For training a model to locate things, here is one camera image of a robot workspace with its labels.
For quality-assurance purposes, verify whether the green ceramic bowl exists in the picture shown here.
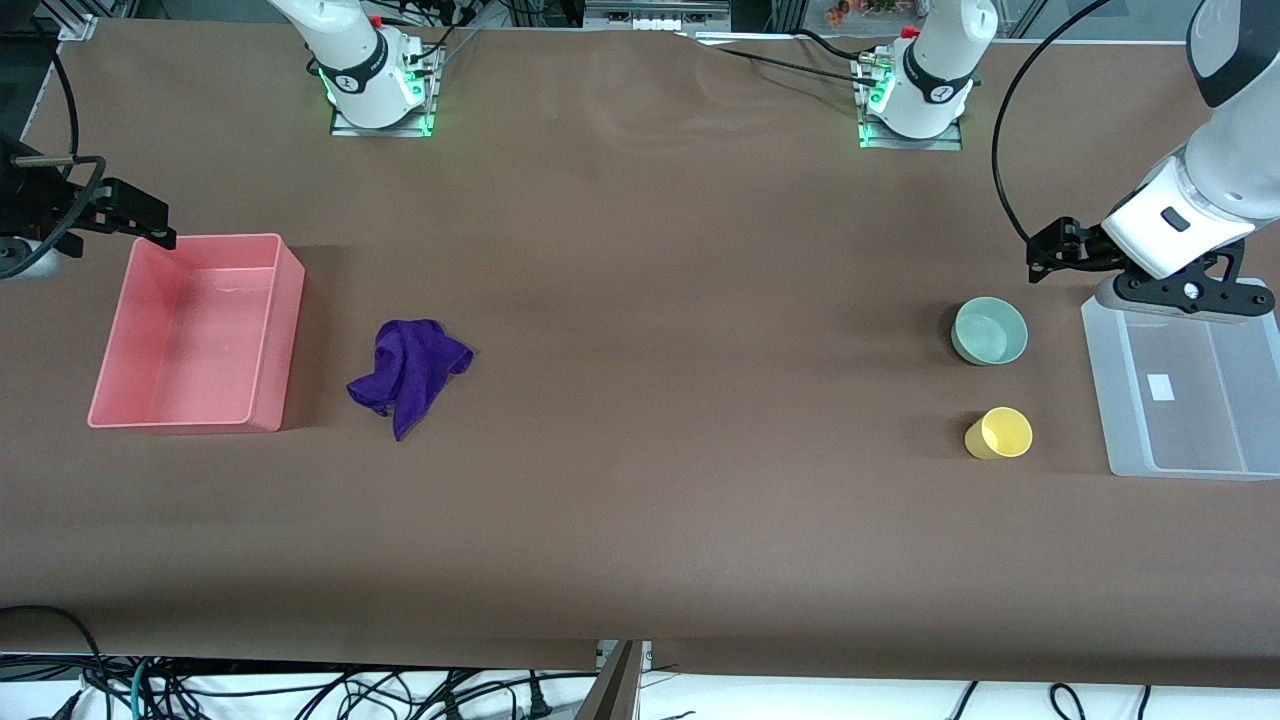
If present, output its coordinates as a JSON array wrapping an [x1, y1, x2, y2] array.
[[950, 296, 1030, 367]]

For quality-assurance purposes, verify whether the purple cloth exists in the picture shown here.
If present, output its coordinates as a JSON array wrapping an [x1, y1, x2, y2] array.
[[346, 318, 475, 442]]

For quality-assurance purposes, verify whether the yellow plastic cup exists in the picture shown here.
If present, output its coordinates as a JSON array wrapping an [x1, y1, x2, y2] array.
[[963, 406, 1034, 461]]

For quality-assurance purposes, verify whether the pink plastic bin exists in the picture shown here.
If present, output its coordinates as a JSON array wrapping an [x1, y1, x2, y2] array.
[[87, 233, 307, 434]]

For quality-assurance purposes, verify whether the translucent plastic bin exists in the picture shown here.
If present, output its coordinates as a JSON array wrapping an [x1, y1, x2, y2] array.
[[1080, 278, 1280, 482]]

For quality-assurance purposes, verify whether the grey power strip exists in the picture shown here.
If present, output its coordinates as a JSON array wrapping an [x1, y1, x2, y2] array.
[[583, 0, 733, 31]]

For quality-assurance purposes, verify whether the black left camera bracket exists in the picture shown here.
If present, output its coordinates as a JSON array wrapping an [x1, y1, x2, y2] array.
[[1113, 238, 1277, 323]]

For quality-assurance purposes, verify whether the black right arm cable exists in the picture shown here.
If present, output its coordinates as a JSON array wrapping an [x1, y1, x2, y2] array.
[[0, 45, 108, 279]]

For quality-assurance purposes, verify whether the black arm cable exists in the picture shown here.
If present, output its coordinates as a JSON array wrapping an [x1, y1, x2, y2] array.
[[991, 0, 1113, 246], [0, 45, 108, 279]]

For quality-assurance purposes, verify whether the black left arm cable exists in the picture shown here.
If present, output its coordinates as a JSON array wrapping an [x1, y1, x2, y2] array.
[[991, 0, 1113, 246]]

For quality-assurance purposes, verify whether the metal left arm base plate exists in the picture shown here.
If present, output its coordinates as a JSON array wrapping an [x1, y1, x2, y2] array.
[[858, 55, 964, 151]]

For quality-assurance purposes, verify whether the black cable on table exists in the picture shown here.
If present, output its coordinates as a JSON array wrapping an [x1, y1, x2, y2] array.
[[680, 28, 886, 86]]

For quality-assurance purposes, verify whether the black looped floor cable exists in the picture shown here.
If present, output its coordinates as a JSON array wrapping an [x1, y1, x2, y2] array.
[[0, 604, 113, 720]]

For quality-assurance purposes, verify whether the black tangled floor cable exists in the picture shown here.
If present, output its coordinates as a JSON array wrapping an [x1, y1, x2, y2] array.
[[150, 665, 561, 720]]

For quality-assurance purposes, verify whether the metal table post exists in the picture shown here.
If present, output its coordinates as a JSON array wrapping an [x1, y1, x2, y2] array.
[[578, 640, 643, 720]]

